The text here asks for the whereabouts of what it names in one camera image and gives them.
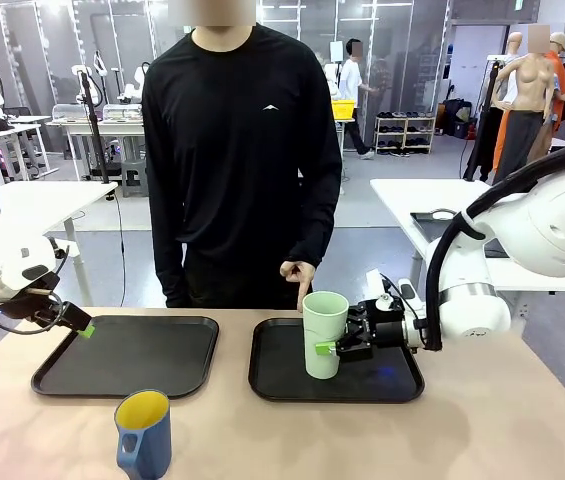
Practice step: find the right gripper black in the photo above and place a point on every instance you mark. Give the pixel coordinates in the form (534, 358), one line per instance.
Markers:
(387, 330)

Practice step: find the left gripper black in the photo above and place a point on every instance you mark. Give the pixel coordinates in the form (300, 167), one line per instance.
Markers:
(62, 315)

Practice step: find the light green tall cup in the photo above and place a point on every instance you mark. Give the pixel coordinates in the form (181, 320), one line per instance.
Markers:
(319, 325)

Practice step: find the blue mug yellow inside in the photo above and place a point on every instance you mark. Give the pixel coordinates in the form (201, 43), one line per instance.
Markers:
(149, 440)

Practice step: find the person's right forearm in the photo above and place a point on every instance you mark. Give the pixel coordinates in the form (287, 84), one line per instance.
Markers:
(167, 265)

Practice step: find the person's left forearm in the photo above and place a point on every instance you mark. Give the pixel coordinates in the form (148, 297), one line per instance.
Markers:
(314, 240)

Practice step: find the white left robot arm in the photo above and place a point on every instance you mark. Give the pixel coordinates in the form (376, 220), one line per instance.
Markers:
(7, 250)

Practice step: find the person's left hand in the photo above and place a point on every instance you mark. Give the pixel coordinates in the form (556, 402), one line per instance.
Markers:
(299, 275)

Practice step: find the black plastic tray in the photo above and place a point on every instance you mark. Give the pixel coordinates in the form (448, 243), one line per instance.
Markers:
(372, 380)
(137, 355)

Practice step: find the white power strip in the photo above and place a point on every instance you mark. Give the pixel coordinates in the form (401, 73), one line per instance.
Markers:
(374, 285)

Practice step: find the white side table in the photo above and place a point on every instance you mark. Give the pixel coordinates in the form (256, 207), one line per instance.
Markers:
(402, 200)
(52, 200)

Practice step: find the grey plastic stool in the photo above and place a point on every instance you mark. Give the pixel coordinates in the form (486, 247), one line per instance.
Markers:
(134, 177)

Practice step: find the person in black shirt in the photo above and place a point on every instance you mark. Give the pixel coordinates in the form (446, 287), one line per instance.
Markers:
(242, 175)

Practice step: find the background work table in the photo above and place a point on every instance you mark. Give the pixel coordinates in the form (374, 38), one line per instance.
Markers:
(107, 127)

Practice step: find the wooden shoe rack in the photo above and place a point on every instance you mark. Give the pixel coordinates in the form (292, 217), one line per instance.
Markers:
(404, 135)

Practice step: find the black light stand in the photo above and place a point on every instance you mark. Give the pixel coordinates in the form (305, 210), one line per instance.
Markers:
(93, 125)

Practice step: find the yellow plastic basket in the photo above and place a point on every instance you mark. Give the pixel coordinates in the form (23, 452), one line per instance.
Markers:
(343, 110)

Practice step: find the black tripod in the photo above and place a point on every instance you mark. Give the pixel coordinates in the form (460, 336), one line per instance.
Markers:
(482, 125)

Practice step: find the background person white shirt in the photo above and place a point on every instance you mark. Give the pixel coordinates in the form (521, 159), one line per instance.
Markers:
(352, 85)

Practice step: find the beige mannequin grey trousers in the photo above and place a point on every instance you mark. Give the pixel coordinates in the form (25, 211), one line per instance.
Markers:
(529, 100)

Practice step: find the mannequin with black skirt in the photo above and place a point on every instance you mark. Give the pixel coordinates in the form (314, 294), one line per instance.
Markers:
(559, 75)

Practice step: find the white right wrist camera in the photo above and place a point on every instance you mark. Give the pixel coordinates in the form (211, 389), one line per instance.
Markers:
(384, 301)

